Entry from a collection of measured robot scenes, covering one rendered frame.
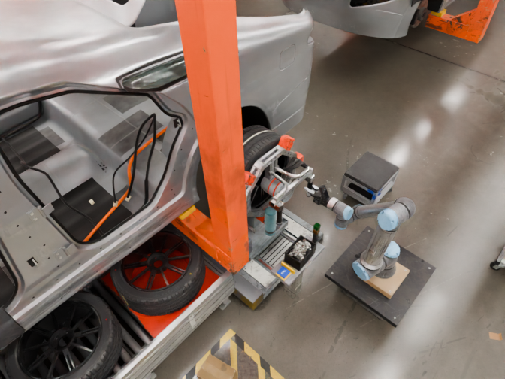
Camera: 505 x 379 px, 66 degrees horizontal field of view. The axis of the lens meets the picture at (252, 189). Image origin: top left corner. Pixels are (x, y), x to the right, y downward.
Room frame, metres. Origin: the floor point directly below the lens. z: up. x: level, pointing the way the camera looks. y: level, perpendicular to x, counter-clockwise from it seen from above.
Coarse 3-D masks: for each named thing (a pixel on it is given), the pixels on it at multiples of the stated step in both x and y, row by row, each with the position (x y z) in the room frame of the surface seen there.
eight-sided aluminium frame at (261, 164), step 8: (272, 152) 1.95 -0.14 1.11; (280, 152) 1.94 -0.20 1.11; (288, 152) 2.00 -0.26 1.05; (264, 160) 1.88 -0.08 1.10; (272, 160) 1.88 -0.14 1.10; (288, 160) 2.09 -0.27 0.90; (256, 168) 1.82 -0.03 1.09; (264, 168) 1.82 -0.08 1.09; (256, 176) 1.77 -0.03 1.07; (248, 192) 1.71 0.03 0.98; (248, 200) 1.71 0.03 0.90; (248, 208) 1.70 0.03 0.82; (256, 208) 1.85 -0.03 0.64; (264, 208) 1.88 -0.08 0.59; (248, 216) 1.70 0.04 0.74; (256, 216) 1.76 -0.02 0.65
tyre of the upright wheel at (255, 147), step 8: (248, 128) 2.14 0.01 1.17; (256, 128) 2.15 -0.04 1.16; (264, 128) 2.19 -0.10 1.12; (248, 136) 2.05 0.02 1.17; (256, 136) 2.04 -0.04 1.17; (264, 136) 2.04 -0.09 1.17; (272, 136) 2.06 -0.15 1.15; (280, 136) 2.12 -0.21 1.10; (248, 144) 1.96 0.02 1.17; (256, 144) 1.95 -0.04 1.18; (264, 144) 1.96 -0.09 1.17; (272, 144) 2.01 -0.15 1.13; (248, 152) 1.90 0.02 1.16; (256, 152) 1.90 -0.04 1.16; (264, 152) 1.95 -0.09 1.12; (248, 160) 1.85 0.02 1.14; (248, 168) 1.83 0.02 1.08
